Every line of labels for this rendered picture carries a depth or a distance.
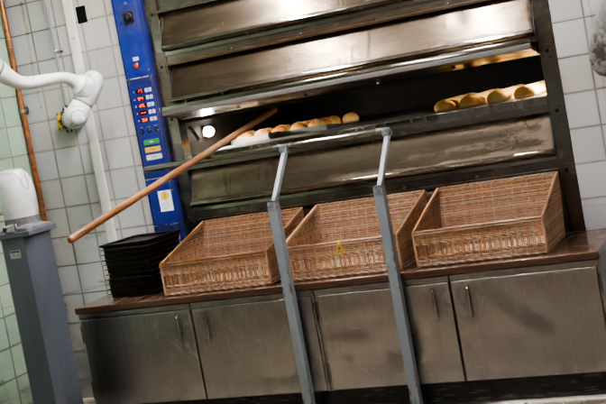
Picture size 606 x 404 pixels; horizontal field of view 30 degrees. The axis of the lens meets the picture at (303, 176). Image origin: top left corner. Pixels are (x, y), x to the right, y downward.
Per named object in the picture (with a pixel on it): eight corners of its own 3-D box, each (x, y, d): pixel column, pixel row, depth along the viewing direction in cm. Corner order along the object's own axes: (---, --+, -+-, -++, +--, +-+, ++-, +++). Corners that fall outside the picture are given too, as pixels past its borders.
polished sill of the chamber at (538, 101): (191, 162, 564) (189, 154, 563) (550, 104, 493) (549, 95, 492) (185, 164, 558) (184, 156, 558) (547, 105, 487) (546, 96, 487)
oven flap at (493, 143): (194, 207, 559) (193, 168, 564) (555, 154, 488) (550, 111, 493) (189, 205, 555) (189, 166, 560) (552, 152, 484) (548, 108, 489)
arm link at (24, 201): (17, 219, 493) (8, 169, 492) (-7, 222, 505) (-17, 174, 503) (47, 212, 506) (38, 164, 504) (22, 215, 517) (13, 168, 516)
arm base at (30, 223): (-11, 237, 497) (-14, 224, 496) (21, 228, 517) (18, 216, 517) (22, 232, 489) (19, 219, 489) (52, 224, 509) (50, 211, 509)
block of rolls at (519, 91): (464, 104, 578) (463, 94, 577) (557, 88, 559) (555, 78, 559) (432, 114, 522) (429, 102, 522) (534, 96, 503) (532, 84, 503)
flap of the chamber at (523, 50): (162, 116, 543) (183, 119, 561) (530, 48, 472) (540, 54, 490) (161, 111, 543) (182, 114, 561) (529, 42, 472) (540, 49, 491)
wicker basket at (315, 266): (325, 261, 535) (314, 204, 534) (437, 248, 512) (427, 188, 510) (282, 283, 491) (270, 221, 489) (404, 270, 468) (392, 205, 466)
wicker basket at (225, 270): (211, 274, 559) (201, 220, 557) (315, 262, 536) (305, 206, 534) (162, 297, 514) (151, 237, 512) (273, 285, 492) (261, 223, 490)
